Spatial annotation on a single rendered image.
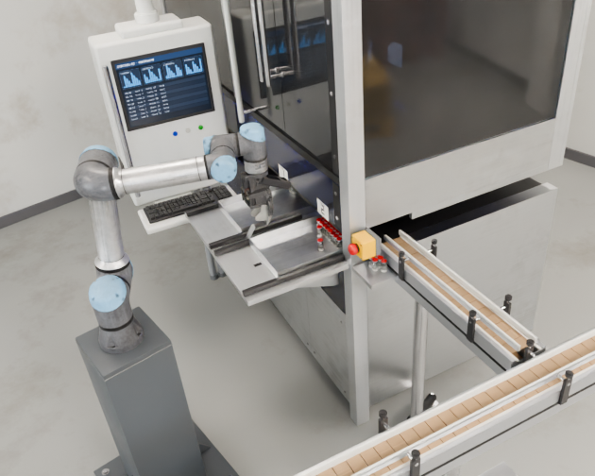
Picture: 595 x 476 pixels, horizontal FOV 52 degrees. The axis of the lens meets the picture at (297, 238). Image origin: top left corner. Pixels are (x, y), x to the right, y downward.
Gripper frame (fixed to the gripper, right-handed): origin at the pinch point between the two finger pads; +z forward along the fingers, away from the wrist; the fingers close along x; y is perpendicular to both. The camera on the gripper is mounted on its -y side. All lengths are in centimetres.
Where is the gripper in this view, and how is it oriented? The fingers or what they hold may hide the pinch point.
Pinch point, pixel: (268, 220)
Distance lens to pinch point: 209.2
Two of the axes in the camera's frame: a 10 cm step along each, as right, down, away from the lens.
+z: 0.7, 8.3, 5.5
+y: -8.8, 3.1, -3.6
